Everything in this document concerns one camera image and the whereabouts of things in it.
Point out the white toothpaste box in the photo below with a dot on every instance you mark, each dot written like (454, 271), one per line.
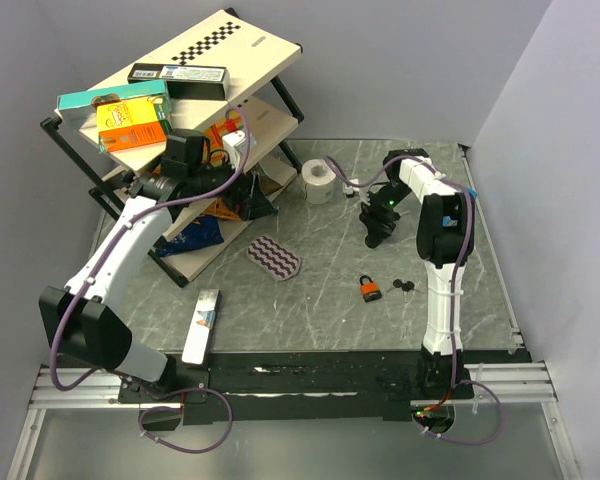
(201, 326)

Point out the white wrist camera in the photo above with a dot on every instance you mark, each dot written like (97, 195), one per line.
(349, 191)
(235, 145)

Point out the orange yellow box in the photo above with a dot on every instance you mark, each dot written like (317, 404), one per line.
(133, 123)

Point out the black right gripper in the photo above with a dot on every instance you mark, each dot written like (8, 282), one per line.
(370, 216)

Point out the pink striped sponge pad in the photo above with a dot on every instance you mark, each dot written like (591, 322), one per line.
(277, 261)

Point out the blue snack bag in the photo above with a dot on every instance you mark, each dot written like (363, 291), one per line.
(203, 232)

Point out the black headed keys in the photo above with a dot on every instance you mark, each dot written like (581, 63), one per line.
(406, 287)

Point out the black white long box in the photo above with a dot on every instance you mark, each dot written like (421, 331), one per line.
(185, 82)

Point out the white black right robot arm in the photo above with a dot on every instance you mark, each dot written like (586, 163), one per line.
(444, 242)

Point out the orange black padlock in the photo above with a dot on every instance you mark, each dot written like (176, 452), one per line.
(369, 289)

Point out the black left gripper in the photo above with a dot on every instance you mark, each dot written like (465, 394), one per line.
(247, 197)

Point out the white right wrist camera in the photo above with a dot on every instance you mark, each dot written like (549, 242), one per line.
(349, 191)

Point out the white toilet paper roll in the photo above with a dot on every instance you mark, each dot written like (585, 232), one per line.
(318, 182)

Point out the aluminium frame rail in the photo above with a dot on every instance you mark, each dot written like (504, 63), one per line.
(511, 383)

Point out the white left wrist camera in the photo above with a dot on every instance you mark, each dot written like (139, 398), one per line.
(235, 145)

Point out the orange snack bag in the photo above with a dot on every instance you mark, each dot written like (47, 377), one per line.
(220, 210)

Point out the teal long box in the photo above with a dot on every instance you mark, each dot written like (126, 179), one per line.
(78, 109)

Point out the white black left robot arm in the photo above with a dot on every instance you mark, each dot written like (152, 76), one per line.
(131, 237)

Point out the beige black tiered shelf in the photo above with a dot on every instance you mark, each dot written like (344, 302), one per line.
(192, 159)

